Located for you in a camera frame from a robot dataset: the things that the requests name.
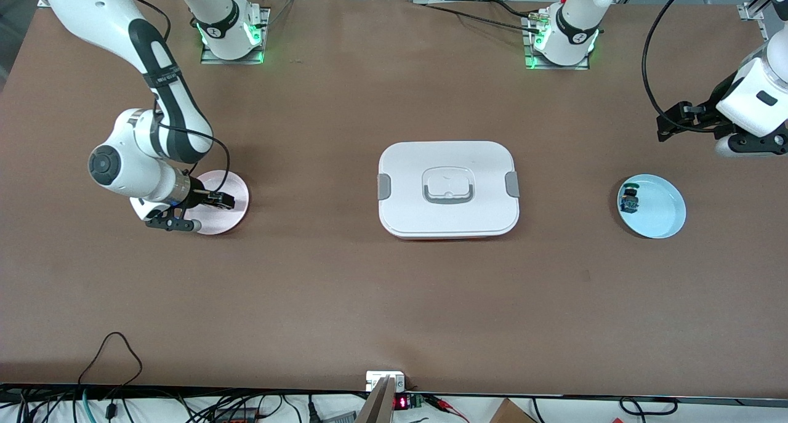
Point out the pink round plate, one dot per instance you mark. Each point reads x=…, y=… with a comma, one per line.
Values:
x=237, y=217

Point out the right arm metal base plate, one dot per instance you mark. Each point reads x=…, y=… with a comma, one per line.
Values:
x=212, y=58

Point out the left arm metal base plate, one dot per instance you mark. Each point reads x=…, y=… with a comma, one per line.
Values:
x=530, y=63

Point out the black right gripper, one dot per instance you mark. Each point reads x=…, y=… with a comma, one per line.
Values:
x=196, y=192

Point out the light blue round plate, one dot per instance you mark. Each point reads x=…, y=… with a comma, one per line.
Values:
x=662, y=210

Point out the red digit display module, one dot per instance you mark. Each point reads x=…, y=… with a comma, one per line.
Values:
x=401, y=402

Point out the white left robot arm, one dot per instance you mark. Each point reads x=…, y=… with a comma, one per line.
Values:
x=572, y=35

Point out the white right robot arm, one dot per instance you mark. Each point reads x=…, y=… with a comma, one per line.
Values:
x=135, y=164

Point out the small dark blue object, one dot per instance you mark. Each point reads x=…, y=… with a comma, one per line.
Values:
x=629, y=200

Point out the white lidded box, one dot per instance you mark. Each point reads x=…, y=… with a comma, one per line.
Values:
x=443, y=220

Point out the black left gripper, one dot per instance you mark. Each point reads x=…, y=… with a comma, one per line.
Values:
x=703, y=116

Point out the brown cardboard box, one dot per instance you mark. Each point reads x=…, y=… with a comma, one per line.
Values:
x=511, y=414

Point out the aluminium frame profile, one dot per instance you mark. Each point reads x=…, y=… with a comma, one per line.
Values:
x=42, y=3
x=754, y=10

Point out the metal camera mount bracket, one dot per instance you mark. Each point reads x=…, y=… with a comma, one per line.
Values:
x=383, y=404

